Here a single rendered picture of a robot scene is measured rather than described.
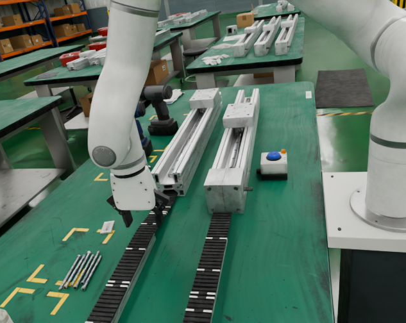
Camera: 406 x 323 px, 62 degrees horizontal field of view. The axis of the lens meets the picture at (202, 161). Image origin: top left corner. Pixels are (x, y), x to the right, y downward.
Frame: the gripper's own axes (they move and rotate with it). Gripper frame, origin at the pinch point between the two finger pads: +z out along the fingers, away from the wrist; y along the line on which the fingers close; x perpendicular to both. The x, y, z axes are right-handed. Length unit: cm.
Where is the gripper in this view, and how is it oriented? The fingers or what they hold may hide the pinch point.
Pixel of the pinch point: (143, 220)
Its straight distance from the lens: 88.6
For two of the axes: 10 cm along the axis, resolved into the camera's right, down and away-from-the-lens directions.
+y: 9.7, -0.4, -2.4
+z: 1.5, 8.8, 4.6
